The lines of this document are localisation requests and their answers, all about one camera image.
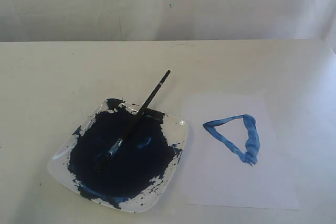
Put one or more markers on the white square paint plate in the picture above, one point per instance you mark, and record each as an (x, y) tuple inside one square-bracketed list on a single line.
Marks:
[(137, 176)]

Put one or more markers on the white paper sheet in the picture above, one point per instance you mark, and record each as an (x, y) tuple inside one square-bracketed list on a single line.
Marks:
[(213, 175)]

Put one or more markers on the black paintbrush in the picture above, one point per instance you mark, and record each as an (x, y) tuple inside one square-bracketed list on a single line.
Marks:
[(103, 159)]

